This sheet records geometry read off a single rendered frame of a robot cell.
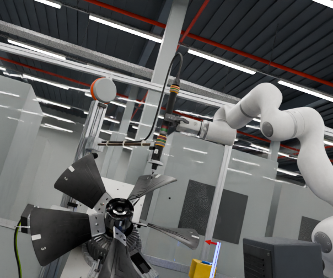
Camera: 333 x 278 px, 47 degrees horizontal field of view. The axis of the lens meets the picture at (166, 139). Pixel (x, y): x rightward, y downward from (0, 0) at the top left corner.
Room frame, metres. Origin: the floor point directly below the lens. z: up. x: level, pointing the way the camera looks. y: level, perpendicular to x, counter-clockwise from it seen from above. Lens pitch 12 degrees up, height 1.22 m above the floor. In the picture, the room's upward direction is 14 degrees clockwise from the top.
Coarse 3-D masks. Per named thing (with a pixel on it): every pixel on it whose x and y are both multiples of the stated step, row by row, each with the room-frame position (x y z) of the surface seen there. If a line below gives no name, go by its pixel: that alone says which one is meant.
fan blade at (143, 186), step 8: (144, 176) 1.93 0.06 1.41; (160, 176) 1.88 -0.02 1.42; (168, 176) 1.86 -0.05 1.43; (136, 184) 1.90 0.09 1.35; (144, 184) 1.85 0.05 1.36; (152, 184) 1.81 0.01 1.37; (160, 184) 1.79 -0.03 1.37; (136, 192) 1.81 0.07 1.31; (144, 192) 1.76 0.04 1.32; (128, 200) 1.78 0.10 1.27
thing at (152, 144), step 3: (153, 144) 1.70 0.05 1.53; (150, 147) 1.71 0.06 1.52; (153, 147) 1.69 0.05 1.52; (153, 150) 1.69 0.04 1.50; (150, 153) 1.71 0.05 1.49; (153, 153) 1.70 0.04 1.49; (150, 156) 1.70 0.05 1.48; (150, 159) 1.66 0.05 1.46; (150, 162) 1.67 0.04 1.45; (153, 162) 1.65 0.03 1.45; (156, 162) 1.65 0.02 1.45; (159, 162) 1.66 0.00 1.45; (159, 165) 1.70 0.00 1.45; (162, 165) 1.68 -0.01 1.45
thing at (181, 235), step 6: (156, 228) 1.63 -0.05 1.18; (162, 228) 1.65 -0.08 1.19; (168, 228) 1.68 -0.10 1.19; (174, 228) 1.74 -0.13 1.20; (180, 228) 1.76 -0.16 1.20; (186, 228) 1.78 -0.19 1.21; (168, 234) 1.61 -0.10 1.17; (174, 234) 1.63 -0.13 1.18; (180, 234) 1.64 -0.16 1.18; (186, 234) 1.67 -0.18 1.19; (192, 234) 1.70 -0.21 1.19; (180, 240) 1.59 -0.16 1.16; (186, 240) 1.61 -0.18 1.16; (192, 240) 1.63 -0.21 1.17; (198, 240) 1.65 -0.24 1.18; (192, 246) 1.59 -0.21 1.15
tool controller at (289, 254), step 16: (256, 240) 0.99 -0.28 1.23; (272, 240) 0.97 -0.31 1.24; (288, 240) 0.96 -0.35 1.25; (256, 256) 0.98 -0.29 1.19; (272, 256) 0.87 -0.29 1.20; (288, 256) 0.86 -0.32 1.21; (304, 256) 0.86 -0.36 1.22; (320, 256) 0.87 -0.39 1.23; (256, 272) 0.98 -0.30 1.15; (272, 272) 0.88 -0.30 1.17; (288, 272) 0.86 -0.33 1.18; (304, 272) 0.86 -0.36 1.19; (320, 272) 0.86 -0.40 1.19
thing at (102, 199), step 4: (104, 196) 1.72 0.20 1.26; (108, 196) 1.71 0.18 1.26; (100, 200) 1.72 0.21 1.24; (104, 200) 1.71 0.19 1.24; (108, 200) 1.71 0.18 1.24; (96, 204) 1.73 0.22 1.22; (104, 204) 1.71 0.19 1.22; (96, 208) 1.73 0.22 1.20; (100, 208) 1.72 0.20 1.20; (104, 208) 1.71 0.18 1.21; (104, 212) 1.71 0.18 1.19
